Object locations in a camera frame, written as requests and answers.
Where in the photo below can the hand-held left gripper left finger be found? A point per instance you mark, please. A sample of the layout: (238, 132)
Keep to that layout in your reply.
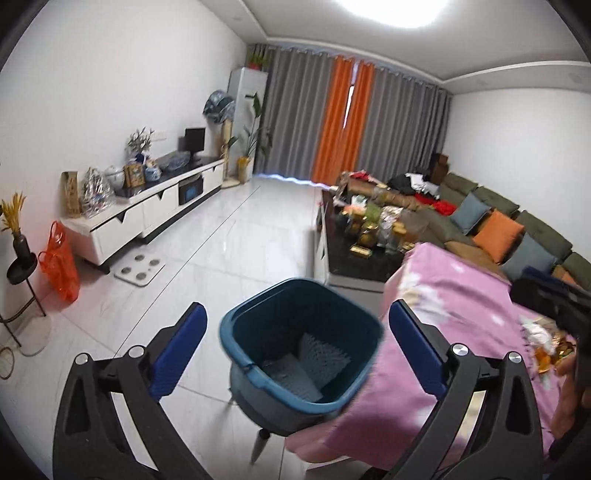
(180, 355)

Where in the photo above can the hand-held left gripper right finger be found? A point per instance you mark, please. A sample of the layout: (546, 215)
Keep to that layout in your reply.
(415, 346)

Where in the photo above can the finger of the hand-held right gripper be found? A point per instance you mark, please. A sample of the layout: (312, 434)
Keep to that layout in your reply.
(538, 295)

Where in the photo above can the gold foil wrapper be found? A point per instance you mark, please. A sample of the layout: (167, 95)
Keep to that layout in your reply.
(564, 349)

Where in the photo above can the orange peel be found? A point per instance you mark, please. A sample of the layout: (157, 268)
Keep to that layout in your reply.
(543, 360)

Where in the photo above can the blue plastic bin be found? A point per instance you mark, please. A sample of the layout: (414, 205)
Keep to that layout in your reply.
(277, 318)

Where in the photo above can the person's right hand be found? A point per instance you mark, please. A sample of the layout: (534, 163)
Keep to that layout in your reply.
(565, 406)

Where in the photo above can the orange pillow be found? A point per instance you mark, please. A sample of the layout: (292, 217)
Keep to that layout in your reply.
(563, 276)
(498, 230)

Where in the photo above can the grey-blue pillow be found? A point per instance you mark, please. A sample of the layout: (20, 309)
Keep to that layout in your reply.
(528, 257)
(470, 212)

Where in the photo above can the pink printed blanket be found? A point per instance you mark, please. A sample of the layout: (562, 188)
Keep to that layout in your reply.
(461, 295)

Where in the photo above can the white bathroom scale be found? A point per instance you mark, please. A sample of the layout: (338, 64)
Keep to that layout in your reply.
(138, 270)

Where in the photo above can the white black coffee table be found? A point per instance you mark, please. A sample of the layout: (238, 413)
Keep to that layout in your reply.
(355, 267)

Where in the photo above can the green and brown sofa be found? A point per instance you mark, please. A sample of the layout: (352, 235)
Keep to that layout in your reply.
(443, 228)

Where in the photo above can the grey metal leg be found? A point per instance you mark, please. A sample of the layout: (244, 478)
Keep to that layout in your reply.
(259, 445)

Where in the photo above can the cluster of snack jars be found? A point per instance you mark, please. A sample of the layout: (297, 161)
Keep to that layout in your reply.
(376, 226)

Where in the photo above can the red cloth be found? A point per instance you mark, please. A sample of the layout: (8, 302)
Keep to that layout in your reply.
(438, 205)

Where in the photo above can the orange plastic bag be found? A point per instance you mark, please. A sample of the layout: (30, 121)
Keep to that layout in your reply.
(60, 270)

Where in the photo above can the white TV cabinet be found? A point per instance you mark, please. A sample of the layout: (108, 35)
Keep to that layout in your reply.
(157, 205)

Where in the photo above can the pile of clothes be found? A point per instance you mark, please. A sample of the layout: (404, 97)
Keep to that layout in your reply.
(411, 183)

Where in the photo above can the black round side table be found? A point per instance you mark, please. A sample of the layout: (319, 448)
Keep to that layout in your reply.
(21, 273)

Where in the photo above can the silver wrapped gift basket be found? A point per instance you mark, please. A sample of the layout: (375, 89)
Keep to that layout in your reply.
(96, 194)

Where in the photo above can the blue white porcelain jar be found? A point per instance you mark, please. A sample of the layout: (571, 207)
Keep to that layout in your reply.
(152, 171)

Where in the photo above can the white ceramic jar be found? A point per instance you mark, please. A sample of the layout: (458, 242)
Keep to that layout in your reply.
(114, 177)

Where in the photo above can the black vase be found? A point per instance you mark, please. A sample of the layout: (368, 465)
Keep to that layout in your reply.
(22, 247)

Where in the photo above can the brown gift box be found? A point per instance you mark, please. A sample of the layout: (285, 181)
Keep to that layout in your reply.
(72, 194)

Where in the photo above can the blue glass bowl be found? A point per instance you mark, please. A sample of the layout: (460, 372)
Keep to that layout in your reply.
(173, 160)

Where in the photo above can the green flower arrangement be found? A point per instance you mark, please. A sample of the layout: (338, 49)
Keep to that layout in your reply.
(140, 143)

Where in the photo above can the black monitor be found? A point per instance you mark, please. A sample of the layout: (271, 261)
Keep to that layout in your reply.
(195, 138)

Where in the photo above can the grey curtain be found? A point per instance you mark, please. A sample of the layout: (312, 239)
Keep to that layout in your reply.
(401, 124)
(295, 110)

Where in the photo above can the dried golden wheat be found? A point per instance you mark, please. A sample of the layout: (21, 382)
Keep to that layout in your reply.
(14, 212)

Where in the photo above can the tall green potted plant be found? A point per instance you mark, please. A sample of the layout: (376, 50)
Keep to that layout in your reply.
(251, 138)

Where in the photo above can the orange curtain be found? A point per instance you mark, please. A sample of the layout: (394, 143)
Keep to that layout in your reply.
(330, 129)
(362, 92)

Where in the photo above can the plastic covered standing fan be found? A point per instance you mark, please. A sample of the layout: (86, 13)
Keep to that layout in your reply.
(219, 106)

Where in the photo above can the white standing air conditioner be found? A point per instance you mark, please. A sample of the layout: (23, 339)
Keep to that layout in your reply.
(247, 97)

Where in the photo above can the red potted plant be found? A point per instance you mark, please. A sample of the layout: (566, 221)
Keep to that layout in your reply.
(258, 60)

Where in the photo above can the ceiling light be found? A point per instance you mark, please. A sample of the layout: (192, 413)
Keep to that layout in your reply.
(397, 4)

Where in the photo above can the gold picture frame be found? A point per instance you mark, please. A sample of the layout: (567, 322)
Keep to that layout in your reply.
(135, 175)

